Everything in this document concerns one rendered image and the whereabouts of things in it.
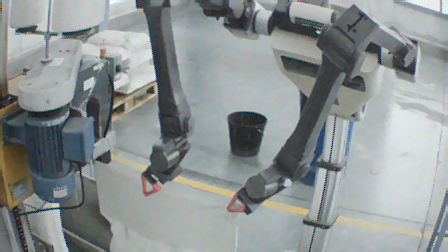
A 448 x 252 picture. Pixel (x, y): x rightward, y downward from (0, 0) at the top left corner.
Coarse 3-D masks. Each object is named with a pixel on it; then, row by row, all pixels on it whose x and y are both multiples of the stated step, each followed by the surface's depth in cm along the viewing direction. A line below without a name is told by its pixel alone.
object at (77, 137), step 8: (72, 120) 130; (80, 120) 130; (88, 120) 129; (64, 128) 125; (72, 128) 125; (80, 128) 125; (88, 128) 128; (64, 136) 124; (72, 136) 124; (80, 136) 124; (88, 136) 128; (64, 144) 125; (72, 144) 125; (80, 144) 125; (88, 144) 128; (64, 152) 126; (72, 152) 126; (80, 152) 126; (88, 152) 128; (72, 160) 127; (80, 160) 127; (88, 160) 127
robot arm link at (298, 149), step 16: (320, 48) 113; (336, 64) 110; (352, 64) 107; (320, 80) 115; (336, 80) 113; (320, 96) 117; (304, 112) 124; (320, 112) 120; (304, 128) 125; (320, 128) 127; (288, 144) 132; (304, 144) 128; (288, 160) 134; (304, 160) 132
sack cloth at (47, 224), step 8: (24, 200) 187; (32, 200) 184; (40, 200) 185; (32, 208) 186; (32, 216) 188; (40, 216) 188; (48, 216) 190; (56, 216) 196; (32, 224) 189; (40, 224) 189; (48, 224) 191; (56, 224) 195; (40, 232) 190; (48, 232) 192; (56, 232) 196; (48, 240) 193; (56, 240) 197; (64, 240) 205; (56, 248) 197; (64, 248) 204
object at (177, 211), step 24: (96, 168) 166; (120, 168) 163; (120, 192) 163; (168, 192) 153; (192, 192) 155; (120, 216) 168; (144, 216) 160; (168, 216) 156; (192, 216) 154; (216, 216) 152; (120, 240) 166; (144, 240) 163; (168, 240) 160; (192, 240) 158; (216, 240) 155
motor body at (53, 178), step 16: (64, 112) 127; (32, 128) 122; (48, 128) 122; (32, 144) 124; (48, 144) 124; (32, 160) 126; (48, 160) 125; (64, 160) 130; (32, 176) 128; (48, 176) 127; (64, 176) 130; (48, 192) 128; (64, 192) 130
